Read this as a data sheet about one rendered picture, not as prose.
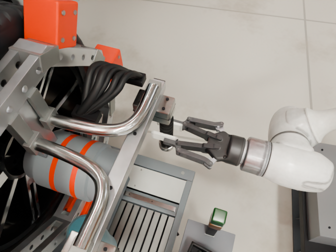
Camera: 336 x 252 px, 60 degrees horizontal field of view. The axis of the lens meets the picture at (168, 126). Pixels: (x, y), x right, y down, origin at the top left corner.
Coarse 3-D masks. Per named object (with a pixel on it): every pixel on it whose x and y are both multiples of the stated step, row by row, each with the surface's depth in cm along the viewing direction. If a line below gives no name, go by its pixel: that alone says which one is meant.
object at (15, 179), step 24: (48, 72) 73; (72, 72) 80; (48, 96) 92; (72, 96) 89; (0, 144) 64; (0, 168) 65; (0, 192) 89; (24, 192) 78; (48, 192) 90; (0, 216) 70; (24, 216) 83; (0, 240) 72
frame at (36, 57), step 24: (24, 48) 52; (48, 48) 53; (72, 48) 61; (0, 72) 49; (24, 72) 49; (0, 96) 46; (24, 96) 50; (0, 120) 46; (72, 216) 86; (24, 240) 74; (48, 240) 76
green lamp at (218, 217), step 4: (216, 208) 83; (212, 212) 83; (216, 212) 83; (220, 212) 83; (224, 212) 83; (212, 216) 82; (216, 216) 82; (220, 216) 82; (224, 216) 82; (212, 220) 82; (216, 220) 81; (220, 220) 81; (224, 220) 81; (216, 224) 83; (220, 224) 82
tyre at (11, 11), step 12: (0, 0) 62; (0, 12) 52; (12, 12) 54; (0, 24) 52; (12, 24) 54; (0, 36) 52; (12, 36) 55; (0, 48) 53; (60, 192) 92; (48, 216) 89; (36, 228) 83
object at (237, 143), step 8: (224, 136) 75; (232, 136) 72; (240, 136) 73; (224, 144) 73; (232, 144) 71; (240, 144) 70; (208, 152) 73; (216, 152) 72; (224, 152) 72; (232, 152) 70; (240, 152) 70; (224, 160) 72; (232, 160) 71
